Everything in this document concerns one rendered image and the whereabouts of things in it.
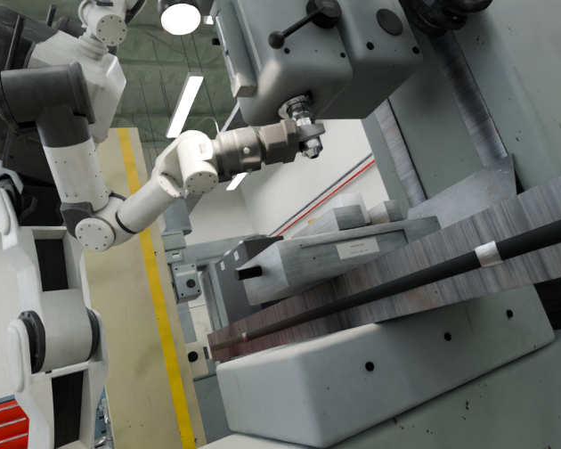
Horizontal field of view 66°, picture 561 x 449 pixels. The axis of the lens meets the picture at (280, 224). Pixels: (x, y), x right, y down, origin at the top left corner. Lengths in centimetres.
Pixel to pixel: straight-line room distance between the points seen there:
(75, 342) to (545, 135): 109
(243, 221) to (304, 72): 1027
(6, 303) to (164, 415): 770
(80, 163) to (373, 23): 66
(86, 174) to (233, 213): 1018
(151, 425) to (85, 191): 166
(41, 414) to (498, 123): 115
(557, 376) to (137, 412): 193
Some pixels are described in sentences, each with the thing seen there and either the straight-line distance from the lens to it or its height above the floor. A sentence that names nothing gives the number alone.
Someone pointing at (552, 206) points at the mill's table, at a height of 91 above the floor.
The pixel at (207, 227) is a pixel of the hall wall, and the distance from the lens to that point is 1070.
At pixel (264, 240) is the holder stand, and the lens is 111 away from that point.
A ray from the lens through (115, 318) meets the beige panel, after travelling 241.
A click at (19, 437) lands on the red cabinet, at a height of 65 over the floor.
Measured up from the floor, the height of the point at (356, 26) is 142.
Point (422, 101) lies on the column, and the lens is 117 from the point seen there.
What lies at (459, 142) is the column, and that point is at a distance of 109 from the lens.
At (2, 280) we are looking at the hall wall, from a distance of 1000.
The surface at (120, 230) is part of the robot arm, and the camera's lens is 95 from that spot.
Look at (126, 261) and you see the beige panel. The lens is 248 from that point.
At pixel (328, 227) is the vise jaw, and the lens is 71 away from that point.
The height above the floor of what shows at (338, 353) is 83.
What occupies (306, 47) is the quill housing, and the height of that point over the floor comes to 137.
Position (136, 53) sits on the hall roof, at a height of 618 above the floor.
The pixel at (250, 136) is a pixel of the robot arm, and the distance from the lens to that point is 84.
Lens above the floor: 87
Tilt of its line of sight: 14 degrees up
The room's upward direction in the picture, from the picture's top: 16 degrees counter-clockwise
